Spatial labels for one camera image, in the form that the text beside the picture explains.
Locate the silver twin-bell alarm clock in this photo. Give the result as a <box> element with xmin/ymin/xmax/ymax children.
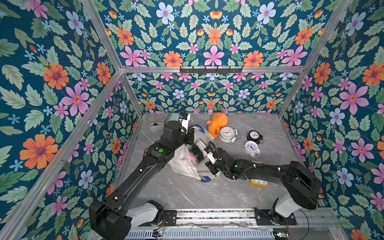
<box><xmin>219</xmin><ymin>126</ymin><xmax>238</xmax><ymax>144</ymax></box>

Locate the white canvas tote bag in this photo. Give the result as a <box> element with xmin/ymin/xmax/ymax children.
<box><xmin>168</xmin><ymin>125</ymin><xmax>221</xmax><ymax>183</ymax></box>

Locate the white twin-bell alarm clock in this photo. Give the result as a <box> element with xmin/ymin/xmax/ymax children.
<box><xmin>244</xmin><ymin>141</ymin><xmax>261</xmax><ymax>158</ymax></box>

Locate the black yellow square clock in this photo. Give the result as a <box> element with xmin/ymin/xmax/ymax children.
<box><xmin>250</xmin><ymin>179</ymin><xmax>269</xmax><ymax>189</ymax></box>

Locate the small black alarm clock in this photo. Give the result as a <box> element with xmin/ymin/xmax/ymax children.
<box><xmin>247</xmin><ymin>130</ymin><xmax>264</xmax><ymax>144</ymax></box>

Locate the black purple-face alarm clock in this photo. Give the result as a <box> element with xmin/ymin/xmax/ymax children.
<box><xmin>190</xmin><ymin>144</ymin><xmax>205</xmax><ymax>164</ymax></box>

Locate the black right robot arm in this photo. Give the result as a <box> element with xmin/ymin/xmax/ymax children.
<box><xmin>204</xmin><ymin>147</ymin><xmax>321</xmax><ymax>225</ymax></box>

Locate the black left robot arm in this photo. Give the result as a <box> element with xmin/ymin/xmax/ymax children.
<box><xmin>89</xmin><ymin>120</ymin><xmax>194</xmax><ymax>240</ymax></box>

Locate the pink alarm clock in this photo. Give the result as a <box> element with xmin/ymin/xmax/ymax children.
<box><xmin>190</xmin><ymin>155</ymin><xmax>195</xmax><ymax>165</ymax></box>

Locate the mint green glasses case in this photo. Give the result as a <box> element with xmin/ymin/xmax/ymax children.
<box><xmin>166</xmin><ymin>113</ymin><xmax>180</xmax><ymax>122</ymax></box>

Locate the small white grey device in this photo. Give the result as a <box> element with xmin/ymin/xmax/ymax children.
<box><xmin>149</xmin><ymin>121</ymin><xmax>165</xmax><ymax>133</ymax></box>

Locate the orange plush whale toy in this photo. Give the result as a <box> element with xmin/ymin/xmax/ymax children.
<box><xmin>207</xmin><ymin>113</ymin><xmax>228</xmax><ymax>139</ymax></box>

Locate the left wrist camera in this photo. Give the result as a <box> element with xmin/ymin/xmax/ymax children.
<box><xmin>179</xmin><ymin>112</ymin><xmax>191</xmax><ymax>133</ymax></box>

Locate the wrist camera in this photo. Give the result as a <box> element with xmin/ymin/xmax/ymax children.
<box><xmin>179</xmin><ymin>112</ymin><xmax>191</xmax><ymax>133</ymax></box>
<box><xmin>204</xmin><ymin>141</ymin><xmax>216</xmax><ymax>165</ymax></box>

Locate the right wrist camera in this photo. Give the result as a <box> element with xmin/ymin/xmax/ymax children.
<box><xmin>204</xmin><ymin>141</ymin><xmax>216</xmax><ymax>165</ymax></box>

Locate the black hook rail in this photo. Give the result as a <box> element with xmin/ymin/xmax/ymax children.
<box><xmin>179</xmin><ymin>66</ymin><xmax>243</xmax><ymax>75</ymax></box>

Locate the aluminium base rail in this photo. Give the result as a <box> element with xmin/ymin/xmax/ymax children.
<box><xmin>92</xmin><ymin>208</ymin><xmax>340</xmax><ymax>229</ymax></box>

